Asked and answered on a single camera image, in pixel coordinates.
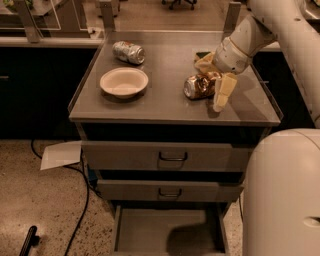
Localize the top grey drawer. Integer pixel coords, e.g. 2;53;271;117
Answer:
82;141;251;172

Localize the yellow green sponge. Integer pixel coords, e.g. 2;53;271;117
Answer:
194;52;212;63

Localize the black handle object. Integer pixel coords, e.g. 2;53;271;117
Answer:
19;226;40;256

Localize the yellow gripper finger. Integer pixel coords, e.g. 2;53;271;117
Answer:
194;52;219;73
213;73;238;112

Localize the white paper sheet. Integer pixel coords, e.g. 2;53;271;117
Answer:
40;141;82;170

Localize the grey metal drawer cabinet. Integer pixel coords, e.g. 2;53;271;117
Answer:
67;30;284;256

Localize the black office chair base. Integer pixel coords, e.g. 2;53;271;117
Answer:
161;0;198;10

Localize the bottom open grey drawer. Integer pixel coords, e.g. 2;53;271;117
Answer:
111;205;230;256

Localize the black floor cable left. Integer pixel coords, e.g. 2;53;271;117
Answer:
30;139;103;256

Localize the middle grey drawer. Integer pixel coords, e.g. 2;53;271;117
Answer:
97;180;243;202

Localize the white paper bowl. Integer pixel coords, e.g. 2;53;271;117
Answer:
100;67;149;99

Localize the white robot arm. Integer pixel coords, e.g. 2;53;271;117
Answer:
213;0;320;256

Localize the silver green soda can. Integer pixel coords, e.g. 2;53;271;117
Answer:
112;41;145;65

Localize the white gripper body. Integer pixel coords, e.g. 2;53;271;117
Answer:
213;15;275;74

